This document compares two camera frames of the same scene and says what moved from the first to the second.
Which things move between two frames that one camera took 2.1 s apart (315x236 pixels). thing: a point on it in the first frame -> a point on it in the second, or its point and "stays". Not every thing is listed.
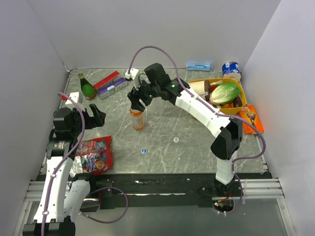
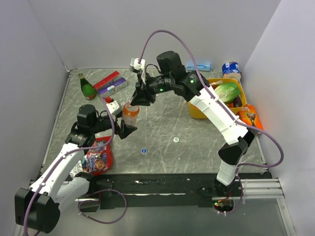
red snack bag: (94, 155) stays
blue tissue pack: (197, 67) stays
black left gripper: (97, 120) -> (124, 130)
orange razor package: (249, 114) stays
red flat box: (106, 80) stays
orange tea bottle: (138, 119) -> (130, 113)
